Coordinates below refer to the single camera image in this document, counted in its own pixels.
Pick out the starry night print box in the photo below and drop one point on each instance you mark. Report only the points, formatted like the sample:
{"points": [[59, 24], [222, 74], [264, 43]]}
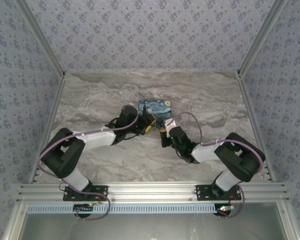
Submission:
{"points": [[156, 107]]}

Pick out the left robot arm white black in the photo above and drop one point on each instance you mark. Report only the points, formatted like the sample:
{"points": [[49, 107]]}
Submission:
{"points": [[95, 138]]}

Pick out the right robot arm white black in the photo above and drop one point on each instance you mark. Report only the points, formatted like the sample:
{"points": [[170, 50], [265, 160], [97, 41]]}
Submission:
{"points": [[240, 155]]}

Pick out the right controller board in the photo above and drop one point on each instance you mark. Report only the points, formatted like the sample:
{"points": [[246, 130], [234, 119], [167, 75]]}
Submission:
{"points": [[223, 208]]}

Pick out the controller board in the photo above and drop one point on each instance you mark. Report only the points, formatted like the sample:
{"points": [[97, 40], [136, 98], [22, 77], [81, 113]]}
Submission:
{"points": [[83, 208], [223, 208]]}

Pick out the grey metal panel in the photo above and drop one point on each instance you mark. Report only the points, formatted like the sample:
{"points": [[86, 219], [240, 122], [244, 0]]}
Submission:
{"points": [[150, 227]]}

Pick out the left controller board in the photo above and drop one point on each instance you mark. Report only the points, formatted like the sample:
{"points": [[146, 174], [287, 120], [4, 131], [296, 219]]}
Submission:
{"points": [[83, 208]]}

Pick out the aluminium mounting rail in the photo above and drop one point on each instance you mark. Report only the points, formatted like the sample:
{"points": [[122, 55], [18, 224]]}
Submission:
{"points": [[150, 191]]}

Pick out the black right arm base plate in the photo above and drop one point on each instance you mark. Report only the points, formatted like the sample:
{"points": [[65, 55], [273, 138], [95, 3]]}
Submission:
{"points": [[205, 192]]}

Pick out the aluminium table edge rail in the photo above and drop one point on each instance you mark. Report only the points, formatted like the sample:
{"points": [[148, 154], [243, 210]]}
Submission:
{"points": [[252, 120], [53, 105]]}

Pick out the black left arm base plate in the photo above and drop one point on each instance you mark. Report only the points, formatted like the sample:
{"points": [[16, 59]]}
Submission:
{"points": [[100, 191]]}

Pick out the aluminium frame post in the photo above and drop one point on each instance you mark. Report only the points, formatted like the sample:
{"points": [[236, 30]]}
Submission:
{"points": [[40, 40], [262, 37]]}

